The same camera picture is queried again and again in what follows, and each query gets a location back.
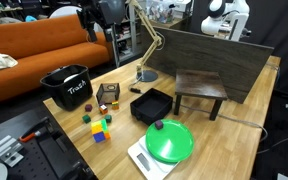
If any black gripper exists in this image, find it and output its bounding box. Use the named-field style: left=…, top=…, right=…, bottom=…
left=77, top=5, right=114, bottom=43

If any white kitchen scale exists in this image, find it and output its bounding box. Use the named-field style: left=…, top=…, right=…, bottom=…
left=127, top=134, right=182, bottom=180

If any black open tray box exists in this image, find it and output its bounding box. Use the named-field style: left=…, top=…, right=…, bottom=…
left=129, top=87, right=174, bottom=127

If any orange sofa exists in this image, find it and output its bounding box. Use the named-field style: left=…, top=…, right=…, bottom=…
left=0, top=13, right=115, bottom=104

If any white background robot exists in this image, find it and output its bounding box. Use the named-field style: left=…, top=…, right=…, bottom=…
left=200, top=0, right=252, bottom=43

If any aluminium extrusion rail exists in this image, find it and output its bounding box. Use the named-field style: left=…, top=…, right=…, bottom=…
left=0, top=134, right=25, bottom=168

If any black floor cable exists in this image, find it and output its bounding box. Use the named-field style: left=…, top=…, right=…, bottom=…
left=257, top=123, right=288, bottom=155

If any white round item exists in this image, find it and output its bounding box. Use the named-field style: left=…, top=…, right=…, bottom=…
left=63, top=73, right=80, bottom=84

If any large multicolour puzzle cube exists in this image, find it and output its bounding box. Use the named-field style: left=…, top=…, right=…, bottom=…
left=90, top=118, right=112, bottom=144

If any clear plastic storage bin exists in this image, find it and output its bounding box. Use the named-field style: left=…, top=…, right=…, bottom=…
left=146, top=0, right=192, bottom=24

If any black breadboard table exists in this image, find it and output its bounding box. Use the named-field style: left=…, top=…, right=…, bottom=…
left=0, top=106, right=98, bottom=180

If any green plate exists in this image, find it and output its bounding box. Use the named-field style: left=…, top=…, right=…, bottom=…
left=145, top=118, right=195, bottom=164

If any small teal object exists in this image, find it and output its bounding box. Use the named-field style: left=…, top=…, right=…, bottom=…
left=25, top=14, right=38, bottom=23

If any dark wooden stool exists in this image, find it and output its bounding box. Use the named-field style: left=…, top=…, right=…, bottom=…
left=173, top=68, right=229, bottom=122

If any small orange white cube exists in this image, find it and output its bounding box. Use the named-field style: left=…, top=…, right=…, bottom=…
left=98, top=104, right=109, bottom=115

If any metal shelf rack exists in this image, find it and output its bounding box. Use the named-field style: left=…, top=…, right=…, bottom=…
left=112, top=0, right=142, bottom=68

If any gray cable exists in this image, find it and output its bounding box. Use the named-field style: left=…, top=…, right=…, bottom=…
left=179, top=104, right=269, bottom=143

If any black trash bin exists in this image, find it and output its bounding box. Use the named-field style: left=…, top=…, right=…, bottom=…
left=39, top=64, right=94, bottom=112

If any orange handled clamp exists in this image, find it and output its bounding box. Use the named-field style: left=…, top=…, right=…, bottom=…
left=18, top=116, right=52, bottom=144

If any white round chair back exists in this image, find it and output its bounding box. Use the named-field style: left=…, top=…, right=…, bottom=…
left=48, top=5, right=83, bottom=19

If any dark wooden board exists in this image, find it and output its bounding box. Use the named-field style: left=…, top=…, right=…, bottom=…
left=140, top=25, right=275, bottom=104

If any small wooden frame box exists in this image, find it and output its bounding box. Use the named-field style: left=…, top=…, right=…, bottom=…
left=95, top=82, right=121, bottom=105

